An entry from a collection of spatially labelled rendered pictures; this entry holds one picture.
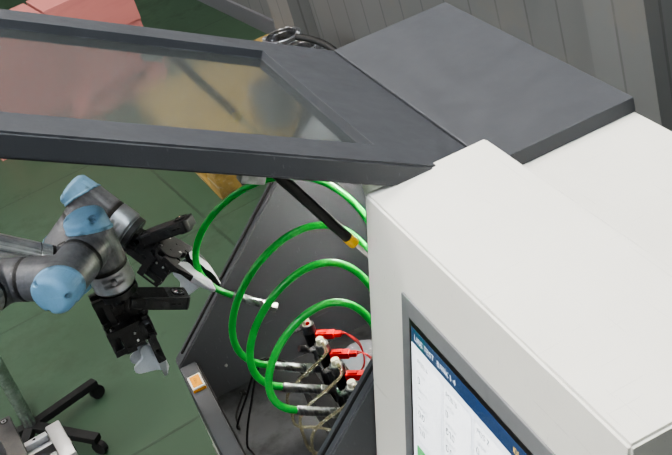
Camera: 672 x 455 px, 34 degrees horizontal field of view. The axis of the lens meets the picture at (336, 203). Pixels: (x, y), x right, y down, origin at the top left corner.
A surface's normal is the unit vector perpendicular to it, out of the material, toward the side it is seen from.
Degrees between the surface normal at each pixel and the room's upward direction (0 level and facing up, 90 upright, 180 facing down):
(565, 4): 90
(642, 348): 0
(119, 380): 0
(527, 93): 0
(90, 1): 90
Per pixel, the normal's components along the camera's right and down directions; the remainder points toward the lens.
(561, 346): -0.27, -0.83
